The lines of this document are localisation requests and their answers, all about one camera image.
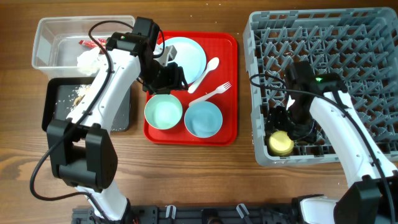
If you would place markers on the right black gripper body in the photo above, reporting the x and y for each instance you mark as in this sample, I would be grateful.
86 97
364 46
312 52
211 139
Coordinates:
291 121

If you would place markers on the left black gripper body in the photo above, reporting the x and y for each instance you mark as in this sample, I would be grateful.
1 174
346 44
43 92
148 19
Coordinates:
161 78

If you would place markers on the yellow plastic cup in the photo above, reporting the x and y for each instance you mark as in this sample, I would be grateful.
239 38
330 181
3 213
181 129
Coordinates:
280 144

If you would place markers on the green bowl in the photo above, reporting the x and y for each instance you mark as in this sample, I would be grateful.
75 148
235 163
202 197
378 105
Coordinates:
163 111

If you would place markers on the light blue bowl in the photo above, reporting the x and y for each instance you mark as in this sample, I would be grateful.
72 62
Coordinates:
203 119

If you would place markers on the rice and food scraps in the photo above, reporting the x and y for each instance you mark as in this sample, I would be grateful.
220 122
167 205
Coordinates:
79 96

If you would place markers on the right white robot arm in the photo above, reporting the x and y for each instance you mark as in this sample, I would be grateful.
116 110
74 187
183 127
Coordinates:
323 100

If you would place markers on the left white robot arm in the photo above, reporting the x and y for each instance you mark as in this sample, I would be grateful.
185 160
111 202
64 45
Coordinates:
80 149

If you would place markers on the grey dishwasher rack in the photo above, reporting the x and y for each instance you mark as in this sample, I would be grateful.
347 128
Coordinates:
359 44

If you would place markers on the black waste tray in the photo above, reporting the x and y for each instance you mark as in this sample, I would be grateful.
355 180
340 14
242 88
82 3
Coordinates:
121 121

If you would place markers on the clear plastic waste bin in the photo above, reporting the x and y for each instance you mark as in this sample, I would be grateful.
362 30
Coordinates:
57 43

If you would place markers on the light blue plate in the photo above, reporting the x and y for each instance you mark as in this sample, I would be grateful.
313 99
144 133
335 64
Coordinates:
190 56

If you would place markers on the white plastic spoon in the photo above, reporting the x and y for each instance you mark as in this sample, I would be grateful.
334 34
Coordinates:
211 65

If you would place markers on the white plastic fork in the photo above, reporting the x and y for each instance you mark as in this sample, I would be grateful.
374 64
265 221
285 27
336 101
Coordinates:
219 90

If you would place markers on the red serving tray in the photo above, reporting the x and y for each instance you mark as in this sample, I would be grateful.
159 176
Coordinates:
225 47

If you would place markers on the crumpled white tissue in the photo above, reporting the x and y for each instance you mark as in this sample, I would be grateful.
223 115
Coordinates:
90 62

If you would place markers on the red snack wrapper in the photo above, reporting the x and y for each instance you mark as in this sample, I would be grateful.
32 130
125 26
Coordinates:
91 44

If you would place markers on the black mounting rail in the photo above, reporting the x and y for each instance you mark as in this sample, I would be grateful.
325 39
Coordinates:
272 213

